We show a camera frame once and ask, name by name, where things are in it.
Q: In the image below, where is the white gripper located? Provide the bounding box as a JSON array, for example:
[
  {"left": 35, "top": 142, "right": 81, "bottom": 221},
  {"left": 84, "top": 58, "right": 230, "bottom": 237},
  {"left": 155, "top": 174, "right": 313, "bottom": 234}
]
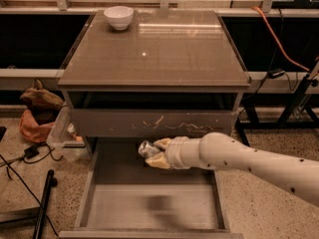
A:
[{"left": 146, "top": 136, "right": 200, "bottom": 169}]

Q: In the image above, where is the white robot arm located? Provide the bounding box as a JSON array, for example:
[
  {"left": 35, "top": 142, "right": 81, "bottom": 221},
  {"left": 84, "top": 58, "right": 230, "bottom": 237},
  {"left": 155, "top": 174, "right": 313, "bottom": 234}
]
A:
[{"left": 139, "top": 132, "right": 319, "bottom": 206}]

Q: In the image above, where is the open grey middle drawer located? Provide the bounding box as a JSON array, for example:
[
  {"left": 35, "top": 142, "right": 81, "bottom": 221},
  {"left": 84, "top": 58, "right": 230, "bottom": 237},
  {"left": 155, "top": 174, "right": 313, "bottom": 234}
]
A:
[{"left": 59, "top": 141, "right": 244, "bottom": 239}]

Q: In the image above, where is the grey drawer cabinet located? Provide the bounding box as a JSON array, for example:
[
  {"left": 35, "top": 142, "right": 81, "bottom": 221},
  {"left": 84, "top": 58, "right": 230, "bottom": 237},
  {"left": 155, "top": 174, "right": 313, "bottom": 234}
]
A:
[{"left": 59, "top": 9, "right": 250, "bottom": 152}]

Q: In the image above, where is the clear plastic container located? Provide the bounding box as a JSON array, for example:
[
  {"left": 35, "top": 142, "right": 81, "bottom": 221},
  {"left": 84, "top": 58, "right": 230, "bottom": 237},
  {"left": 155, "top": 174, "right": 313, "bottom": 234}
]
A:
[{"left": 47, "top": 107, "right": 90, "bottom": 161}]

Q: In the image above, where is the black stand leg left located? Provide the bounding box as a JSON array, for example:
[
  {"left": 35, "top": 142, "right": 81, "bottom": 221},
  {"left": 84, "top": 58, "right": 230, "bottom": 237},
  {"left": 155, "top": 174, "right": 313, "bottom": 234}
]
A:
[{"left": 0, "top": 168, "right": 59, "bottom": 239}]

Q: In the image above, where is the brown orange cloth bag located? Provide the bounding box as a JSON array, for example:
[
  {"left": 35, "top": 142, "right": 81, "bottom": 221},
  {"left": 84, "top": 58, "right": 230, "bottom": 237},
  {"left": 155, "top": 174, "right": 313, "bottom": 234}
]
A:
[{"left": 19, "top": 79, "right": 64, "bottom": 143}]

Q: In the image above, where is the black power adapter on floor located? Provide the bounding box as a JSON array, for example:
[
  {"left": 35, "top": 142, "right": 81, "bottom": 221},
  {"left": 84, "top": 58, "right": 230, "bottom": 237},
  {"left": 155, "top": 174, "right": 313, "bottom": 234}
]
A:
[{"left": 24, "top": 145, "right": 39, "bottom": 159}]

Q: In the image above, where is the white ceramic bowl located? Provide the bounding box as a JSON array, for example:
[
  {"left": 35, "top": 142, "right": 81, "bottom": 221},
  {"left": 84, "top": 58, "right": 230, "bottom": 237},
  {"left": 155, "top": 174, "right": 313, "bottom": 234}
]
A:
[{"left": 104, "top": 6, "right": 134, "bottom": 31}]

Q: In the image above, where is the black floor cable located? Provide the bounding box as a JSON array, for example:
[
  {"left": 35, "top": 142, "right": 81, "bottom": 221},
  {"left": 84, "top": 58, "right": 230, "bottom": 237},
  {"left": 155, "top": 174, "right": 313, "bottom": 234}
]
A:
[{"left": 0, "top": 142, "right": 64, "bottom": 239}]

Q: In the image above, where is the black adapter on rail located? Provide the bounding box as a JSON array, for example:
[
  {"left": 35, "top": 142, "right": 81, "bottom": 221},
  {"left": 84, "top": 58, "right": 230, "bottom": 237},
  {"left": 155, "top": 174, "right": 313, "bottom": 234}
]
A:
[{"left": 267, "top": 69, "right": 285, "bottom": 79}]

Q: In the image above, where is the black table frame right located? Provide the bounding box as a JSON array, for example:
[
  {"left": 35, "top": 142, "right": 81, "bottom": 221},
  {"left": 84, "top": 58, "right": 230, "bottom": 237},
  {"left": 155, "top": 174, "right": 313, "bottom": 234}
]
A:
[{"left": 235, "top": 62, "right": 319, "bottom": 145}]

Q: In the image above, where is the orange cable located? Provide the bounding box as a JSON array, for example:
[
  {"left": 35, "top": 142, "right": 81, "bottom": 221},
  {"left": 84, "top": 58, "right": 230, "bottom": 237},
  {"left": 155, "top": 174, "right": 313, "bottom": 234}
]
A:
[{"left": 251, "top": 5, "right": 312, "bottom": 73}]

